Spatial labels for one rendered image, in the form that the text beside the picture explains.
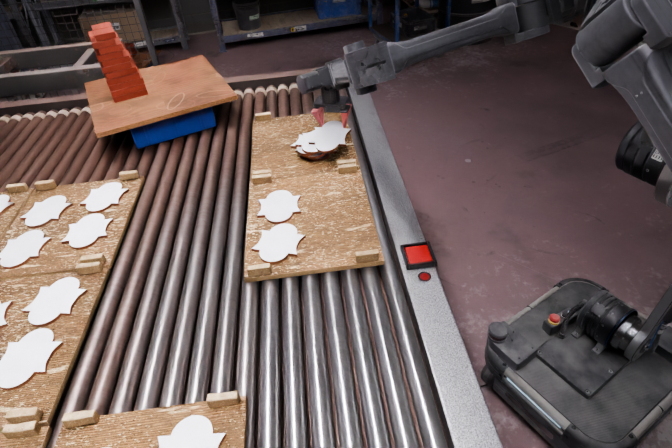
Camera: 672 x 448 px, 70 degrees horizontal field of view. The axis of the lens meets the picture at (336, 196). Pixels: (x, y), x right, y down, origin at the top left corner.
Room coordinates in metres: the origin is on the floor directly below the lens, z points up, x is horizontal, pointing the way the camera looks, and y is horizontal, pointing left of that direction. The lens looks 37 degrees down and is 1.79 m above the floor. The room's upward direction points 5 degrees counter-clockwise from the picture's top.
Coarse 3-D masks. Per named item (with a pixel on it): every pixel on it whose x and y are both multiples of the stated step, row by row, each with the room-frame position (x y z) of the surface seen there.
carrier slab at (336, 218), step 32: (256, 192) 1.17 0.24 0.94; (320, 192) 1.14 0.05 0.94; (352, 192) 1.12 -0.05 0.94; (256, 224) 1.02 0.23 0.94; (320, 224) 0.99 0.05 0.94; (352, 224) 0.98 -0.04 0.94; (256, 256) 0.89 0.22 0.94; (288, 256) 0.88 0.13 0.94; (320, 256) 0.87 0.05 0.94; (352, 256) 0.86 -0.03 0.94
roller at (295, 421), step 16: (288, 112) 1.73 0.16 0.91; (288, 288) 0.79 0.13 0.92; (288, 304) 0.74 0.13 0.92; (288, 320) 0.69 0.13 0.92; (288, 336) 0.65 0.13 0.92; (288, 352) 0.61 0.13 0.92; (288, 368) 0.57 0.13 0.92; (288, 384) 0.53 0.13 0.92; (288, 400) 0.50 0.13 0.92; (304, 400) 0.50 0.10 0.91; (288, 416) 0.47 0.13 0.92; (304, 416) 0.47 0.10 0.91; (288, 432) 0.44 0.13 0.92; (304, 432) 0.44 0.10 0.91
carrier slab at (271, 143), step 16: (256, 128) 1.57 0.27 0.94; (272, 128) 1.56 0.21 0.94; (288, 128) 1.55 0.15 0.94; (304, 128) 1.54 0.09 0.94; (256, 144) 1.45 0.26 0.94; (272, 144) 1.44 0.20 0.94; (288, 144) 1.43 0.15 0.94; (352, 144) 1.39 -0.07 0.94; (256, 160) 1.35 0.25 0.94; (272, 160) 1.34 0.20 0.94; (288, 160) 1.33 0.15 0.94; (304, 160) 1.32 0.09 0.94; (336, 160) 1.30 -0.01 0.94; (272, 176) 1.25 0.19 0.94; (288, 176) 1.24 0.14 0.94
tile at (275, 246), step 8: (280, 224) 0.99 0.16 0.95; (288, 224) 0.99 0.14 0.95; (264, 232) 0.97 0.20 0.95; (272, 232) 0.96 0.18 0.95; (280, 232) 0.96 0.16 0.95; (288, 232) 0.96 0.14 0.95; (296, 232) 0.96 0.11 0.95; (264, 240) 0.94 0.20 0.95; (272, 240) 0.93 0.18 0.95; (280, 240) 0.93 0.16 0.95; (288, 240) 0.93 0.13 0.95; (296, 240) 0.92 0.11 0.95; (256, 248) 0.91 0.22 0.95; (264, 248) 0.91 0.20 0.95; (272, 248) 0.90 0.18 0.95; (280, 248) 0.90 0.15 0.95; (288, 248) 0.90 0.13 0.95; (296, 248) 0.90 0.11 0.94; (264, 256) 0.88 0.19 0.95; (272, 256) 0.87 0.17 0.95; (280, 256) 0.87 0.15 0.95; (296, 256) 0.87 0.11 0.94
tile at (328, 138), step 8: (320, 128) 1.38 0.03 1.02; (328, 128) 1.37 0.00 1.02; (336, 128) 1.36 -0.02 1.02; (344, 128) 1.36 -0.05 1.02; (320, 136) 1.34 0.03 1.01; (328, 136) 1.33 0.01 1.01; (336, 136) 1.32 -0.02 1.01; (344, 136) 1.32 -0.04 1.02; (312, 144) 1.32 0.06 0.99; (320, 144) 1.30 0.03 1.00; (328, 144) 1.29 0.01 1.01; (336, 144) 1.29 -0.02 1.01; (344, 144) 1.28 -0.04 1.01; (328, 152) 1.27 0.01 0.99
